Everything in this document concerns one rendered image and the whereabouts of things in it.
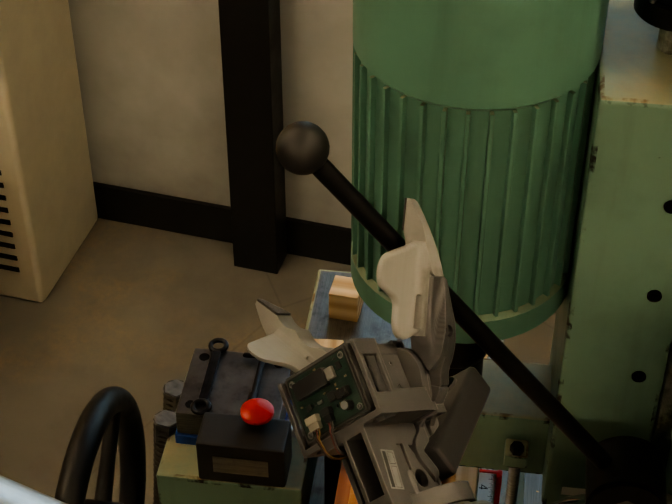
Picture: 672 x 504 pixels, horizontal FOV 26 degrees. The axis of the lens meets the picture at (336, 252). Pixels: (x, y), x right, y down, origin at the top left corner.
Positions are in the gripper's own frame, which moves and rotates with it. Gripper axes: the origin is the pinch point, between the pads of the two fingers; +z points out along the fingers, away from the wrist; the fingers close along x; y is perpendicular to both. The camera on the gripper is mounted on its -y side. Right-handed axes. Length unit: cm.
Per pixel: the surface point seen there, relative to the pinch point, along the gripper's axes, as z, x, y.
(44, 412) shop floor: 47, 141, -98
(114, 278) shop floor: 75, 138, -124
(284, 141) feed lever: 4.1, -5.8, 9.6
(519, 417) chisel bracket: -11.0, 7.0, -26.4
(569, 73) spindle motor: 3.3, -19.0, -5.3
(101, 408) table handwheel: 6.9, 43.4, -16.3
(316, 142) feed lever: 3.3, -7.3, 8.4
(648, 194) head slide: -4.4, -17.3, -12.9
